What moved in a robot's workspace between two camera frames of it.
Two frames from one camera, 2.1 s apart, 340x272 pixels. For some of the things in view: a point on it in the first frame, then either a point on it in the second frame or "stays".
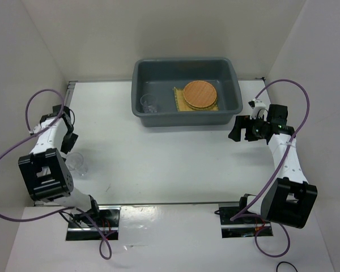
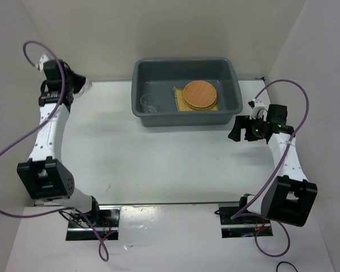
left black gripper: (69, 145) to (81, 80)
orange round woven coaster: (200, 94) stays
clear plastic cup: (75, 162) to (87, 86)
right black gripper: (243, 122) stays
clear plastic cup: (149, 103) stays
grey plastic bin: (161, 76) stays
